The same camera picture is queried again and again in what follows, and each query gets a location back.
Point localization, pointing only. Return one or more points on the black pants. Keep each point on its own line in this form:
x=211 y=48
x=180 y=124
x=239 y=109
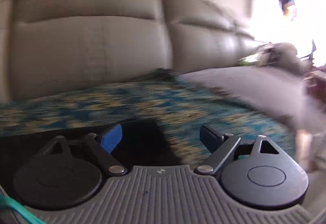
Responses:
x=143 y=143

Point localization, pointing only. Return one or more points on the grey blanket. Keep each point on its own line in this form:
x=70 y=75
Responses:
x=274 y=86

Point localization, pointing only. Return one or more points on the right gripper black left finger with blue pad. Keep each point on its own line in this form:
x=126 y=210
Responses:
x=102 y=145

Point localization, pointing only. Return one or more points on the beige leather sofa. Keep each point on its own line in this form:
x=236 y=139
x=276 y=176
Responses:
x=59 y=55

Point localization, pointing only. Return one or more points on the blue paisley sofa cover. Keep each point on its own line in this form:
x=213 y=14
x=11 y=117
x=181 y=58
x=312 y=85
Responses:
x=179 y=107

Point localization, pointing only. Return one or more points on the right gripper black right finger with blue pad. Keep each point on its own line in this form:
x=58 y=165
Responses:
x=222 y=149

